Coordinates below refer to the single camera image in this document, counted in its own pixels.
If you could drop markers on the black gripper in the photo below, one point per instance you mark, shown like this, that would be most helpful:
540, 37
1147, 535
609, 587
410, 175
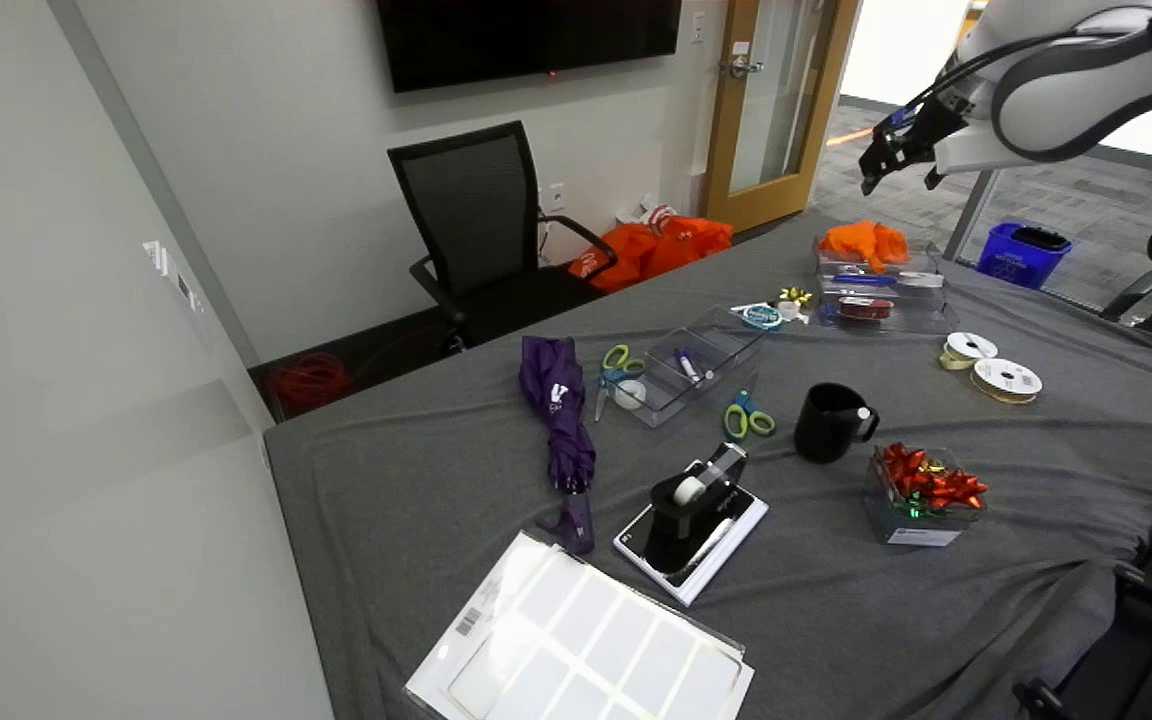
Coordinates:
929, 128

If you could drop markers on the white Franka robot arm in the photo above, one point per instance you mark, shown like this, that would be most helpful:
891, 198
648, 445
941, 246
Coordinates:
1081, 95

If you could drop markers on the clear divided tray container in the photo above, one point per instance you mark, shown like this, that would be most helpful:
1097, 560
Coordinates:
683, 382

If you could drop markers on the purple folded umbrella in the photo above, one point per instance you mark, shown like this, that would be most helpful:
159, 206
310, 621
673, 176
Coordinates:
557, 403

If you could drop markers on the clear compartment organizer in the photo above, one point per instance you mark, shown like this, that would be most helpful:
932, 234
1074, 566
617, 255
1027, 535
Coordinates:
918, 305

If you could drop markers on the blue bin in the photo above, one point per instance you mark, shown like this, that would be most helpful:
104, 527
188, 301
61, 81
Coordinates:
1020, 255

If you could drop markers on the red ribbon spool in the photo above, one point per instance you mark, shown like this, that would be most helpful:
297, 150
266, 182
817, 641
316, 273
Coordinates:
861, 309

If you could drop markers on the gold gift bow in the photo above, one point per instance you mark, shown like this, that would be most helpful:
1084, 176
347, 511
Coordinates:
796, 301

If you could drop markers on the wooden door with glass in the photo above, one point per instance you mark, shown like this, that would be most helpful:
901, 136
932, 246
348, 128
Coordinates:
720, 135

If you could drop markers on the large white ribbon spool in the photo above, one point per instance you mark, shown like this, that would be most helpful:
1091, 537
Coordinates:
1006, 382

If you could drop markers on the orange plastic bag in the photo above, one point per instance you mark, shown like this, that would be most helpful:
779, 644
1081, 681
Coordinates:
648, 250

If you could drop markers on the black mug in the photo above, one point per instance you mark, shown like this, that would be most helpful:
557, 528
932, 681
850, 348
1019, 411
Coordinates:
824, 425

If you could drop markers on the blue marker pen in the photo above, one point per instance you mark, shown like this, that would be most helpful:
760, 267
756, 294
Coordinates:
695, 369

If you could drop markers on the box of red bows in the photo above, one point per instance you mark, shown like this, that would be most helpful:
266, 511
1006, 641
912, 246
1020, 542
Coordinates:
924, 487

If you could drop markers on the white tape roll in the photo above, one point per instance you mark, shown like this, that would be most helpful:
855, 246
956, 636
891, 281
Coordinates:
630, 395

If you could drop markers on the black tape dispenser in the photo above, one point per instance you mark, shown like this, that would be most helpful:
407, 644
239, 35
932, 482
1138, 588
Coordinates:
683, 520

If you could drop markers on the white flat box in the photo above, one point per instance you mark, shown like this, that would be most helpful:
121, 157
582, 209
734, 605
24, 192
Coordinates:
720, 554

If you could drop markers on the black office chair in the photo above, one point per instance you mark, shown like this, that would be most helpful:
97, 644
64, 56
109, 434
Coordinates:
479, 214

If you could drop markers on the grey tablecloth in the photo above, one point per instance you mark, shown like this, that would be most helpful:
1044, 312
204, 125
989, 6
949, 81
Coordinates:
470, 482

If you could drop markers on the white label sheets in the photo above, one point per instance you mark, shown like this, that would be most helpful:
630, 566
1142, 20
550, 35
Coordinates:
576, 654

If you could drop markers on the black wall television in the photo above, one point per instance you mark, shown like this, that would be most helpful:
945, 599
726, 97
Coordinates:
522, 35

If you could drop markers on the white wall thermostat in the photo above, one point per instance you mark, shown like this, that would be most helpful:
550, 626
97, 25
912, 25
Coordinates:
163, 263

